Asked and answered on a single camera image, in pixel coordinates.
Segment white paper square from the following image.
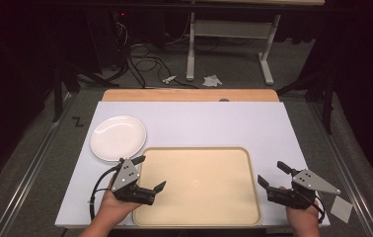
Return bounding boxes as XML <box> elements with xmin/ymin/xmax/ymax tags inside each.
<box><xmin>330</xmin><ymin>195</ymin><xmax>353</xmax><ymax>224</ymax></box>

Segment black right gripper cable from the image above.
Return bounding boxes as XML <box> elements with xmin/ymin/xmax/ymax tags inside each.
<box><xmin>312</xmin><ymin>193</ymin><xmax>327</xmax><ymax>225</ymax></box>

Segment person's right hand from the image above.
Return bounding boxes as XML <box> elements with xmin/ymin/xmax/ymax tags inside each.
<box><xmin>278</xmin><ymin>186</ymin><xmax>321</xmax><ymax>229</ymax></box>

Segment white table cover board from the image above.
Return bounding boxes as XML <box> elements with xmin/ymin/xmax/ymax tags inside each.
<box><xmin>54</xmin><ymin>101</ymin><xmax>332</xmax><ymax>229</ymax></box>

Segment beige plastic tray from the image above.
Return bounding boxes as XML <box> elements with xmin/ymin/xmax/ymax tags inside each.
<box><xmin>131</xmin><ymin>146</ymin><xmax>262</xmax><ymax>228</ymax></box>

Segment metal floor rail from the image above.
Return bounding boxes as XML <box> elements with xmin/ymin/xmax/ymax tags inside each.
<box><xmin>0</xmin><ymin>92</ymin><xmax>77</xmax><ymax>237</ymax></box>
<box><xmin>307</xmin><ymin>100</ymin><xmax>373</xmax><ymax>237</ymax></box>

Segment black metal stand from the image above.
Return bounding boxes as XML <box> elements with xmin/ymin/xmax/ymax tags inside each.
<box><xmin>275</xmin><ymin>70</ymin><xmax>336</xmax><ymax>135</ymax></box>
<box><xmin>50</xmin><ymin>58</ymin><xmax>121</xmax><ymax>123</ymax></box>

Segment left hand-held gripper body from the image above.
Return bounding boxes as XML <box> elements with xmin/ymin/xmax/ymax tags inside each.
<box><xmin>110</xmin><ymin>157</ymin><xmax>156</xmax><ymax>206</ymax></box>

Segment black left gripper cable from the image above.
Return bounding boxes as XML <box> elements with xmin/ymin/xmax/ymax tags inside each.
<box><xmin>89</xmin><ymin>163</ymin><xmax>123</xmax><ymax>221</ymax></box>

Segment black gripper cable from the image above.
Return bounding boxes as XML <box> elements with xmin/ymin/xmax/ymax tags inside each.
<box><xmin>312</xmin><ymin>193</ymin><xmax>327</xmax><ymax>225</ymax></box>
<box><xmin>89</xmin><ymin>163</ymin><xmax>123</xmax><ymax>221</ymax></box>

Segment black floor cables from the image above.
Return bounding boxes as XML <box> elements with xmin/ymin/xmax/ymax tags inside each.
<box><xmin>113</xmin><ymin>19</ymin><xmax>202</xmax><ymax>90</ymax></box>

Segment person's left hand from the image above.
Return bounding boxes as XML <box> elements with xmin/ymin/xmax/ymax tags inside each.
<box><xmin>96</xmin><ymin>177</ymin><xmax>142</xmax><ymax>227</ymax></box>

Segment white metal desk frame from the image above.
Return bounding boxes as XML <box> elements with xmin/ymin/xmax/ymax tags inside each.
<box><xmin>186</xmin><ymin>11</ymin><xmax>283</xmax><ymax>87</ymax></box>

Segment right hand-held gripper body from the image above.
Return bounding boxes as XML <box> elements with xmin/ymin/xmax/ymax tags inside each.
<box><xmin>266</xmin><ymin>168</ymin><xmax>342</xmax><ymax>211</ymax></box>

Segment white round plate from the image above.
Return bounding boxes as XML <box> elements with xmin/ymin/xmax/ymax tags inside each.
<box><xmin>90</xmin><ymin>115</ymin><xmax>148</xmax><ymax>163</ymax></box>

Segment crumpled white paper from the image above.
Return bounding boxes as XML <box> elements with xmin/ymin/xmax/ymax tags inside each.
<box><xmin>201</xmin><ymin>74</ymin><xmax>224</xmax><ymax>88</ymax></box>

